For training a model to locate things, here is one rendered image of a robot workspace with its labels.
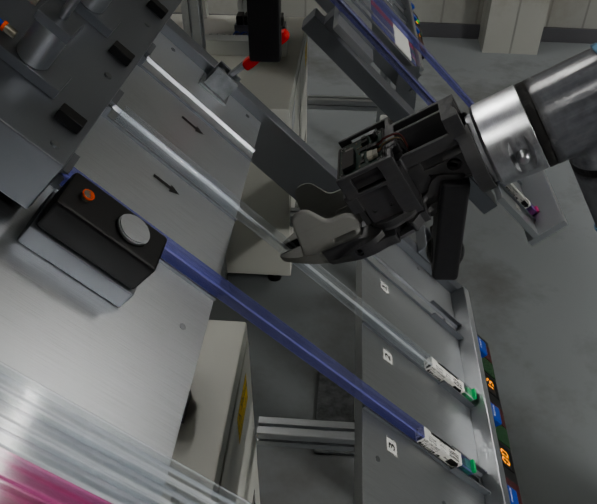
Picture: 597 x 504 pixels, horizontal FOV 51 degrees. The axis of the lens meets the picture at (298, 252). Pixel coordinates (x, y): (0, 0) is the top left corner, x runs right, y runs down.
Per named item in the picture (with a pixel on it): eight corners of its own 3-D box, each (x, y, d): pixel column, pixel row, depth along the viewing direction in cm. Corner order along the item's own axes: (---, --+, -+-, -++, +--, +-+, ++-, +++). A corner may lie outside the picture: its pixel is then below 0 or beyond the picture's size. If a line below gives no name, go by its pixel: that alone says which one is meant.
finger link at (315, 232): (255, 222, 60) (339, 179, 56) (288, 264, 62) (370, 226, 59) (252, 242, 57) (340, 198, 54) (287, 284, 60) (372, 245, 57)
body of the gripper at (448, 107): (331, 143, 59) (452, 82, 54) (374, 208, 63) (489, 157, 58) (328, 187, 53) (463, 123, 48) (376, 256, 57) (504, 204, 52)
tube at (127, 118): (465, 394, 75) (473, 390, 74) (467, 403, 74) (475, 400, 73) (119, 113, 55) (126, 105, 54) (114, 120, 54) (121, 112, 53)
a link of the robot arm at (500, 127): (536, 139, 57) (558, 188, 50) (488, 160, 58) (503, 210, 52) (506, 70, 53) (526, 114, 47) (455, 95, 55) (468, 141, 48)
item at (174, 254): (463, 465, 65) (475, 460, 65) (465, 477, 64) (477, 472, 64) (42, 157, 45) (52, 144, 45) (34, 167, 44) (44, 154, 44)
